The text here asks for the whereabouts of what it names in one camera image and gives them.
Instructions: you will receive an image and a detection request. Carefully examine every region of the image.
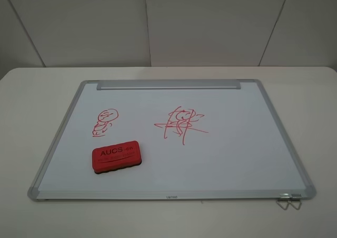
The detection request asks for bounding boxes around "red whiteboard eraser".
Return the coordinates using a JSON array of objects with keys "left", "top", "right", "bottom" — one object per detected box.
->
[{"left": 92, "top": 141, "right": 142, "bottom": 174}]

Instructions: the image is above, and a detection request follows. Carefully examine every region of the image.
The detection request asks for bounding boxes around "left metal hanging clip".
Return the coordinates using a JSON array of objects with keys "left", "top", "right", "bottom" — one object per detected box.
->
[{"left": 276, "top": 193, "right": 291, "bottom": 211}]

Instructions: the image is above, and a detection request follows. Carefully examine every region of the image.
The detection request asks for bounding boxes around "white whiteboard with aluminium frame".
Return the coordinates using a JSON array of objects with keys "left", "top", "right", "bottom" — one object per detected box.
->
[{"left": 27, "top": 79, "right": 316, "bottom": 201}]

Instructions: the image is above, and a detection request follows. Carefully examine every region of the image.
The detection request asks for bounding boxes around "metal hanging clip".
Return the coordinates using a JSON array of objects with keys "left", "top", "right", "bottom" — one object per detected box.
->
[
  {"left": 288, "top": 194, "right": 302, "bottom": 211},
  {"left": 276, "top": 193, "right": 291, "bottom": 211}
]

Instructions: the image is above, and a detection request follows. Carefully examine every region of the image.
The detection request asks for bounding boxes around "grey aluminium marker tray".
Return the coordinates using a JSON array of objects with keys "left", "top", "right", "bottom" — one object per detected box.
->
[{"left": 97, "top": 80, "right": 241, "bottom": 91}]

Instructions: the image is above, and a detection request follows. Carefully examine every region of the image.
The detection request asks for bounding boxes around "right metal hanging clip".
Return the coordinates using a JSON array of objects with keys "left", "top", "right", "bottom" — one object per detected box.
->
[{"left": 288, "top": 194, "right": 302, "bottom": 211}]

